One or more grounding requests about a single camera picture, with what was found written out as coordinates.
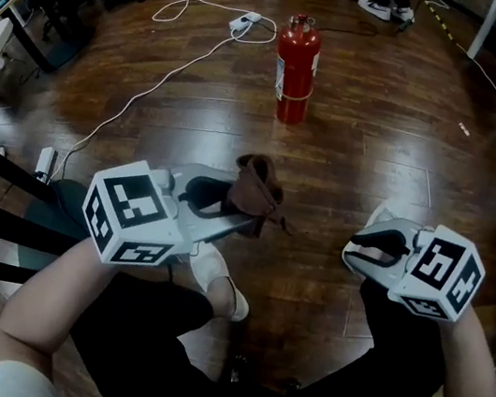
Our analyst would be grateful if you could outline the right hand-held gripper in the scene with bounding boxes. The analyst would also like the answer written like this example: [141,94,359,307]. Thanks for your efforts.
[333,209,493,327]

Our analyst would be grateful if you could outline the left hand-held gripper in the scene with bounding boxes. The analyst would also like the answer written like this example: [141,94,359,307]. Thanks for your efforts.
[73,144,264,288]

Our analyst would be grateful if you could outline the brown wiping cloth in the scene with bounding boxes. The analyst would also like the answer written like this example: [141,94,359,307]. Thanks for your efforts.
[220,150,306,248]

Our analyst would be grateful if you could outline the red fire extinguisher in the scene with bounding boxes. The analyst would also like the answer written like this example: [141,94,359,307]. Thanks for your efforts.
[263,10,328,129]

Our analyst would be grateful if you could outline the person's left forearm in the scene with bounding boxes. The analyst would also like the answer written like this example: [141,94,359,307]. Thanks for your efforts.
[0,225,127,388]

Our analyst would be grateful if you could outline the person's right forearm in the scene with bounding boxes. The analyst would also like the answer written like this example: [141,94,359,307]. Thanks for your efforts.
[383,290,496,397]

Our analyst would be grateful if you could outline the person's white right shoe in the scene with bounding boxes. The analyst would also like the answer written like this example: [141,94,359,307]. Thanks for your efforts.
[362,197,404,238]

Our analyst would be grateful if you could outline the person's white shoe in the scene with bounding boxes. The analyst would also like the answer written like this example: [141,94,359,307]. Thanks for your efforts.
[355,0,395,23]
[389,4,418,26]
[362,197,404,238]
[179,239,261,326]

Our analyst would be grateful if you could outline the person's white left shoe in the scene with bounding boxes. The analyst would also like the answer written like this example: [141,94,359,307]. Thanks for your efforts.
[179,239,261,326]

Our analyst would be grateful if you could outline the person's black trousers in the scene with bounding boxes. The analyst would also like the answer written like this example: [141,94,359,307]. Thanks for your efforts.
[60,230,467,397]

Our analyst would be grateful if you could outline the grey round stool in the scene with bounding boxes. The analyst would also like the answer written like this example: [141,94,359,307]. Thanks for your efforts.
[14,172,100,282]

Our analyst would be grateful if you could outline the white power strip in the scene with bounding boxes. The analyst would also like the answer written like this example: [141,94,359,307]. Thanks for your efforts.
[34,145,60,186]
[227,7,264,37]

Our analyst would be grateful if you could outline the yellow black striped tape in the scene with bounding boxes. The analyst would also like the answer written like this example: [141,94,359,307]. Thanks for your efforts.
[416,0,465,47]

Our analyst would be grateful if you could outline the white power cable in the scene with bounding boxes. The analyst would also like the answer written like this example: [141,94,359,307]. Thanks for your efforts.
[50,0,284,213]

